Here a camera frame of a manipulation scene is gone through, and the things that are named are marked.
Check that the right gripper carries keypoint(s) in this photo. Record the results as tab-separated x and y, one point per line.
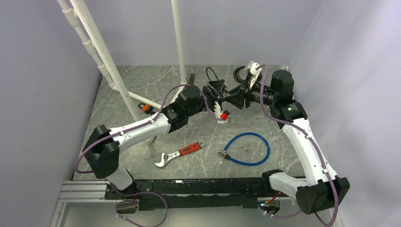
238	96

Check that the aluminium rail frame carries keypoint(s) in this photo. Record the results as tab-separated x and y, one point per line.
77	192

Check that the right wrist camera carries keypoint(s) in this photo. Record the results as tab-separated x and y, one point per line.
255	70

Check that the red handled adjustable wrench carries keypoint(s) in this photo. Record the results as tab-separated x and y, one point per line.
165	158

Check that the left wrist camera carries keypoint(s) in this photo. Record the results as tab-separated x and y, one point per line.
223	116

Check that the silver lock keys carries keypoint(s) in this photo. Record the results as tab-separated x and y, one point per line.
247	148

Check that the orange black padlock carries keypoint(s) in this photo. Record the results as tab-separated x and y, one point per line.
146	108

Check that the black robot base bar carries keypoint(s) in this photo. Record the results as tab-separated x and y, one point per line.
195	193

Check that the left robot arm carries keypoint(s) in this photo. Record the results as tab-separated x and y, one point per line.
104	146

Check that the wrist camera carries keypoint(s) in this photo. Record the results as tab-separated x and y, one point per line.
223	116
255	70

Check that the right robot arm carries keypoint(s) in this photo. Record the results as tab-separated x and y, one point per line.
321	189

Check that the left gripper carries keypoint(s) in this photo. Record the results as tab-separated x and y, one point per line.
215	91

